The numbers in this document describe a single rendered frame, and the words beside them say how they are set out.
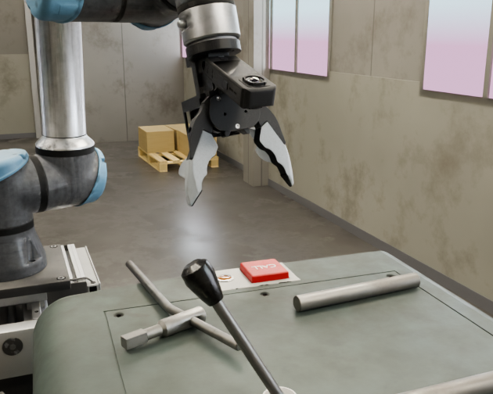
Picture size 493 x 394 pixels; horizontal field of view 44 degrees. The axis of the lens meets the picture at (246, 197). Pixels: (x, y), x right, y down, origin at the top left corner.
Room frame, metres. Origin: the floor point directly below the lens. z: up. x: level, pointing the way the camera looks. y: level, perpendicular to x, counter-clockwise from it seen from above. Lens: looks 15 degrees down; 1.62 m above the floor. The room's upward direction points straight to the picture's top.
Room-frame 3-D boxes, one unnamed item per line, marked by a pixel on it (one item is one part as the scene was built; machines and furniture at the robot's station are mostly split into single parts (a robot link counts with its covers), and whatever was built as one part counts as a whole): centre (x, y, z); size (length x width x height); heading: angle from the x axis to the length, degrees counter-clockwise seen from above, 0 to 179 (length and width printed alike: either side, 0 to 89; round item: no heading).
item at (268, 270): (0.88, -0.03, 1.26); 0.06 x 0.06 x 0.02; 19
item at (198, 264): (0.55, 0.04, 1.38); 0.04 x 0.03 x 0.05; 109
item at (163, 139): (7.74, 0.91, 0.20); 1.12 x 0.79 x 0.41; 21
